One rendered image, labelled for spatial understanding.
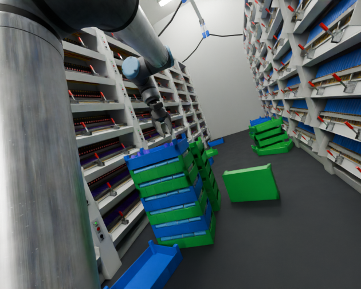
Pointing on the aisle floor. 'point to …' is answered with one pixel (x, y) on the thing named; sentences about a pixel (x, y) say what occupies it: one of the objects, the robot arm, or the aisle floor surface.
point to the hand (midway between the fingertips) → (167, 133)
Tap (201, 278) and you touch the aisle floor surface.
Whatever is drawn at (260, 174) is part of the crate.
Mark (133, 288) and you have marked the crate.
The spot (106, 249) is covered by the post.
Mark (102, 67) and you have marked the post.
